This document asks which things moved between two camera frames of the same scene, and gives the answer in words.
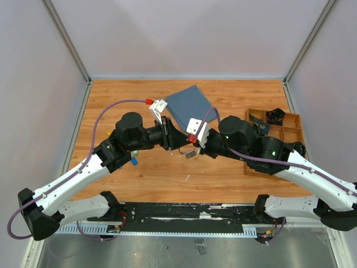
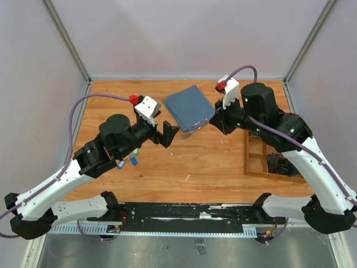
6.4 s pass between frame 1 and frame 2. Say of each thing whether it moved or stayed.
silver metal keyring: moved
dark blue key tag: stayed
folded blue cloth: stayed
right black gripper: moved
